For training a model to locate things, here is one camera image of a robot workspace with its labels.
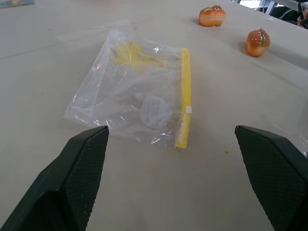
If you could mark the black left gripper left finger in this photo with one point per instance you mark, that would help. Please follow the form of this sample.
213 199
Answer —
62 183

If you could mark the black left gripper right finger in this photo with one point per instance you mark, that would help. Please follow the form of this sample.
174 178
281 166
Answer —
276 178

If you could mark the clear yellow-zip plastic bag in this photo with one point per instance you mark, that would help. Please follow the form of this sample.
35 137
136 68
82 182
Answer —
125 96

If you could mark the toy burger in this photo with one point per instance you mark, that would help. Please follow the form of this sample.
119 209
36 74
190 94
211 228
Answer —
211 16
257 43

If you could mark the light blue flat object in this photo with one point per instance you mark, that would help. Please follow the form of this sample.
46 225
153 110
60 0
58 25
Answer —
14 2

